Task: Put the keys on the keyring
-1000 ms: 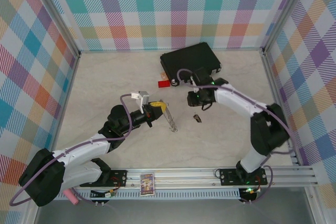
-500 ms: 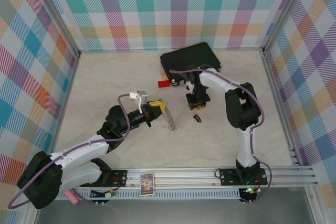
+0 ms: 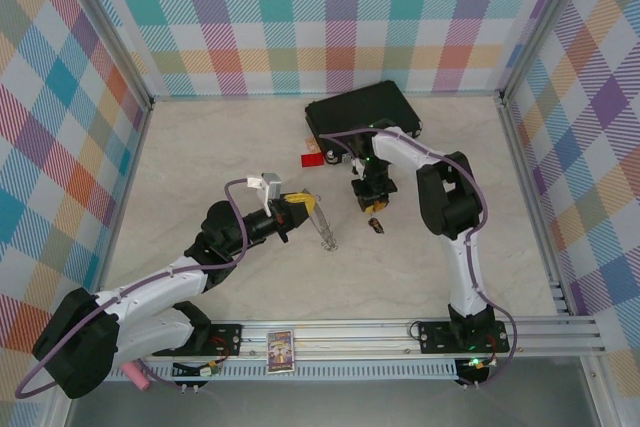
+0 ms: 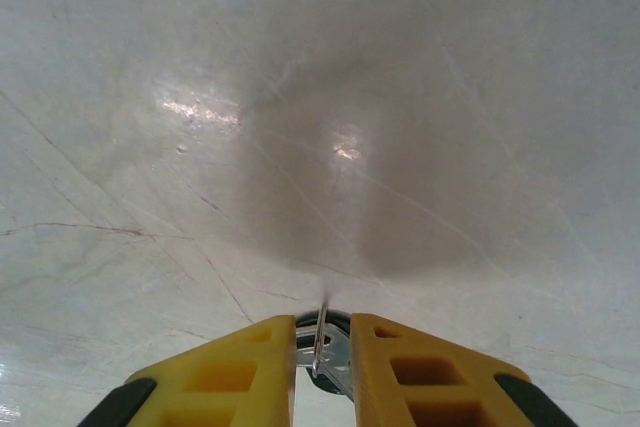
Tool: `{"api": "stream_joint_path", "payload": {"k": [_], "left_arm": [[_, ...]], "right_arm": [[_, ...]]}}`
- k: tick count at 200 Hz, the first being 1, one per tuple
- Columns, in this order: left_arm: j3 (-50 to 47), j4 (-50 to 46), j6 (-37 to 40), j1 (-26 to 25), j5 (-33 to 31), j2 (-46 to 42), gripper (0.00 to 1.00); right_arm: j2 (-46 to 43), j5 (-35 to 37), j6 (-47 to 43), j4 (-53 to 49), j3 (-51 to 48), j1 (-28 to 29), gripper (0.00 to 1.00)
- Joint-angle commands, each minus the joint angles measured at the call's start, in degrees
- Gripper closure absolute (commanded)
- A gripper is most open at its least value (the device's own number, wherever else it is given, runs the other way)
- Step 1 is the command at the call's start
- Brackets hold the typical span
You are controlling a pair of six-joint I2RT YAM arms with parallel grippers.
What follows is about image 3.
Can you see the key with black tag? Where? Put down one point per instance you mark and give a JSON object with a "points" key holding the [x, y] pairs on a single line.
{"points": [[376, 226]]}

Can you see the grey metal keyring plate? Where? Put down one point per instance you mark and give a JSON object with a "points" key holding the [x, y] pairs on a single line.
{"points": [[322, 227]]}

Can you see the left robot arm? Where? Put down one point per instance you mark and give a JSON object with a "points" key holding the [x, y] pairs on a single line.
{"points": [[150, 289]]}

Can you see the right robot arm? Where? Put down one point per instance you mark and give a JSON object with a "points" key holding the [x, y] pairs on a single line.
{"points": [[450, 197]]}

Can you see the red plastic block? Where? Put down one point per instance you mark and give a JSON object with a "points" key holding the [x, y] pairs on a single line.
{"points": [[312, 160]]}

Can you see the small tan block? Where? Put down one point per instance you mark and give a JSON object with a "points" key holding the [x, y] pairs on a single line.
{"points": [[314, 145]]}

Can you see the small picture card box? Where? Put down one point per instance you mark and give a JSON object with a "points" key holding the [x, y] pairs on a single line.
{"points": [[281, 351]]}

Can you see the pink toy microphone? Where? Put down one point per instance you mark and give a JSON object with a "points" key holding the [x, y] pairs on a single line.
{"points": [[137, 376]]}

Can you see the controller board with green light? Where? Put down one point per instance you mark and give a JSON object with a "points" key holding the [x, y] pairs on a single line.
{"points": [[477, 364]]}

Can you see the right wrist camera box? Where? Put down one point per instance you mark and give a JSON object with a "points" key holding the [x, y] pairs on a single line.
{"points": [[357, 166]]}

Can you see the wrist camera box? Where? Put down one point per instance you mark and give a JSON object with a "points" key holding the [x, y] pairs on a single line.
{"points": [[357, 166], [270, 187]]}

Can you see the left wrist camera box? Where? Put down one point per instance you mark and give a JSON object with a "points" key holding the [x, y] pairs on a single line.
{"points": [[270, 187]]}

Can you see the aluminium side rail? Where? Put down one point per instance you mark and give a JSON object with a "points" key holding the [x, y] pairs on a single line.
{"points": [[525, 172], [131, 172]]}

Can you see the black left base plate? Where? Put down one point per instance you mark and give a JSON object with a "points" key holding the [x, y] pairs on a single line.
{"points": [[227, 339]]}

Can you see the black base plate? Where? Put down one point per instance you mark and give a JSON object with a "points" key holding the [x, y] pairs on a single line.
{"points": [[435, 337], [227, 339]]}

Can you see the aluminium front rail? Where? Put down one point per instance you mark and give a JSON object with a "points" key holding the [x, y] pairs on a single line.
{"points": [[350, 342]]}

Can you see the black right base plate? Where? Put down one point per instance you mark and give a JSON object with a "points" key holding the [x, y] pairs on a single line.
{"points": [[435, 337]]}

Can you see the aluminium frame post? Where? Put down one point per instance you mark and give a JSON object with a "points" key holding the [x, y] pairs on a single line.
{"points": [[542, 22], [114, 29]]}

